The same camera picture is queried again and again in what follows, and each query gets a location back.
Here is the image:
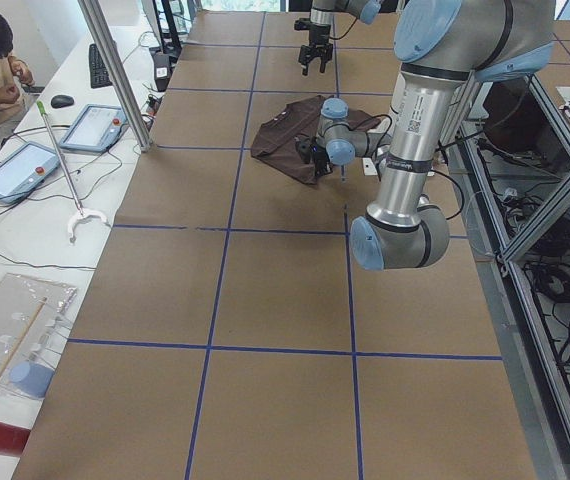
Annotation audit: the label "black keyboard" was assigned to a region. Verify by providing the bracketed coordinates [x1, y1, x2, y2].
[88, 43, 112, 89]

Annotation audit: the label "white camera mast base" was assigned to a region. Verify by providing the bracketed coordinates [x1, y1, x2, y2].
[362, 114, 439, 179]

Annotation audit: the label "teach pendant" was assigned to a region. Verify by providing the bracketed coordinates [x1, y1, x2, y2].
[59, 104, 127, 153]
[0, 142, 59, 204]

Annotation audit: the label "black electronics box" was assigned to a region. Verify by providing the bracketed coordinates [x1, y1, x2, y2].
[152, 51, 172, 92]

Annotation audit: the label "reacher grabber tool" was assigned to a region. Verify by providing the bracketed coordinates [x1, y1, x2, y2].
[36, 100, 110, 244]

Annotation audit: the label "far teach pendant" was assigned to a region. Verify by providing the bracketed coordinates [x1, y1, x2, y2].
[59, 104, 127, 153]

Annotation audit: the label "clear plastic bag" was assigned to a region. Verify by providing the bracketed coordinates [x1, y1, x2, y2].
[0, 274, 77, 399]

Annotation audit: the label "near teach pendant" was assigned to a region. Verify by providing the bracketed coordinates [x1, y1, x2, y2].
[0, 142, 59, 204]

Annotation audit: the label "wooden stick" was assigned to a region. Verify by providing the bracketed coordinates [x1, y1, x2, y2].
[0, 297, 47, 380]

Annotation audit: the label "dark brown t-shirt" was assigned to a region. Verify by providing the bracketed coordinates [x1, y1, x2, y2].
[251, 95, 379, 185]

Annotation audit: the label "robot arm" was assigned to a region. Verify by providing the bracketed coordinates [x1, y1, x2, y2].
[294, 0, 381, 76]
[316, 1, 555, 270]

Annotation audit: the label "blue tape grid lines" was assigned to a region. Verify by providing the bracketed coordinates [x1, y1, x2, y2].
[60, 13, 508, 479]

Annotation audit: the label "black computer mouse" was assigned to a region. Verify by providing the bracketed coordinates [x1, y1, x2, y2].
[50, 94, 75, 109]

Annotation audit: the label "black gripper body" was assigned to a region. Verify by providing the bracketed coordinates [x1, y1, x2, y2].
[299, 24, 333, 62]
[312, 149, 333, 171]

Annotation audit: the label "light blue cup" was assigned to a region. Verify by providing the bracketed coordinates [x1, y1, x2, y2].
[9, 361, 54, 399]

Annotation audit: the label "aluminium frame post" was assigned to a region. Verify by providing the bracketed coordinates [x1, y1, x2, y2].
[78, 0, 152, 152]

